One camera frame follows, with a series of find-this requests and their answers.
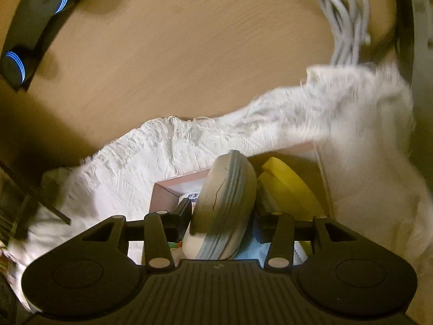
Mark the white fluffy blanket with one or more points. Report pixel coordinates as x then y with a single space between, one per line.
135 162

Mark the pink box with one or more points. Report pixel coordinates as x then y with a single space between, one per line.
165 193

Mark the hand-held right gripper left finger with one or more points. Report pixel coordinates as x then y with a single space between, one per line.
184 211

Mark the white round zipper pouch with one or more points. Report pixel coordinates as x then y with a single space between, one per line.
220 189

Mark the dark frame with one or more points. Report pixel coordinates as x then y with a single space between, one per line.
20 189

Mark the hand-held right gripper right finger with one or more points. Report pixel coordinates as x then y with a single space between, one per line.
261 232

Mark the grey dark-edged panel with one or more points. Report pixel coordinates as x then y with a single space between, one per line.
419 23

